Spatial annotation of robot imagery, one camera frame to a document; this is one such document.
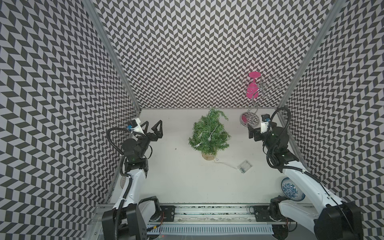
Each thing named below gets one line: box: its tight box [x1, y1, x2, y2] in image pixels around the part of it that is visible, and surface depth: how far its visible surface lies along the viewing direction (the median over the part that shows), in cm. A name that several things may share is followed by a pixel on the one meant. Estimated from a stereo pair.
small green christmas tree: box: [188, 107, 232, 161], surface depth 72 cm
